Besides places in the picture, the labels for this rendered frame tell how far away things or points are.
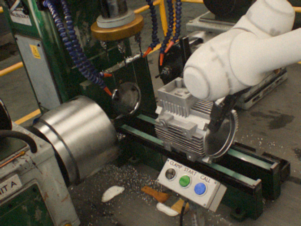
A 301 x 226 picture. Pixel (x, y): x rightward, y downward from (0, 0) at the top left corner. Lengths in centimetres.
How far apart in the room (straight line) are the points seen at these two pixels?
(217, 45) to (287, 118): 99
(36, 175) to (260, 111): 100
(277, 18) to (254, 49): 14
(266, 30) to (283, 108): 95
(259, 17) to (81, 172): 69
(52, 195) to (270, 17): 75
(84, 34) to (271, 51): 96
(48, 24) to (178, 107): 54
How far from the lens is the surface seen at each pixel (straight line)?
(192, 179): 103
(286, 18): 88
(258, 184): 122
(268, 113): 176
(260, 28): 88
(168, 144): 132
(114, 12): 135
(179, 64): 158
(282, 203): 135
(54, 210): 124
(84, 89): 146
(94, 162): 126
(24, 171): 113
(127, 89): 156
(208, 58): 76
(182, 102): 124
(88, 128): 124
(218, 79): 75
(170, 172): 106
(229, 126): 134
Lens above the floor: 173
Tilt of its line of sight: 30 degrees down
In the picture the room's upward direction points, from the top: 12 degrees counter-clockwise
